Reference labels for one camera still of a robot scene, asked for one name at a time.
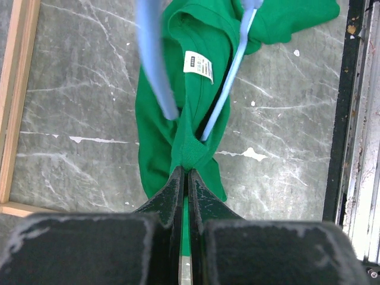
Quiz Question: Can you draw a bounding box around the aluminium rail base frame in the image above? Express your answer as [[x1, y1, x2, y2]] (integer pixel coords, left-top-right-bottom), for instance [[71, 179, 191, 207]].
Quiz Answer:
[[322, 0, 380, 280]]

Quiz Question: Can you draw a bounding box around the wooden clothes rack frame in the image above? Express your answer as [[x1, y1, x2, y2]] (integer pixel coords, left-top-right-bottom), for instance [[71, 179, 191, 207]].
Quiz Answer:
[[1, 0, 52, 217]]

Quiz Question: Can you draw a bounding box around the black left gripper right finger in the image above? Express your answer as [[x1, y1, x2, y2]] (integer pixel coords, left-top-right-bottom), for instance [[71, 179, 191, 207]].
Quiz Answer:
[[188, 170, 369, 284]]

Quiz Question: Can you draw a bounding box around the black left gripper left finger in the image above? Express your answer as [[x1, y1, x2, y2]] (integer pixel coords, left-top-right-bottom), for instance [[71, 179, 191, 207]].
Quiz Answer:
[[1, 167, 185, 284]]

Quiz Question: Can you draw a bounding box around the green t shirt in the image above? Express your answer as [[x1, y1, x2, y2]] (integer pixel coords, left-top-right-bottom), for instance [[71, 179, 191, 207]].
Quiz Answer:
[[135, 0, 341, 258]]

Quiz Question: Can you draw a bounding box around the blue wire hanger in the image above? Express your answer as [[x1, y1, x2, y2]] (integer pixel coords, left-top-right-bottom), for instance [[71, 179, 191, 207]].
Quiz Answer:
[[136, 1, 263, 142]]

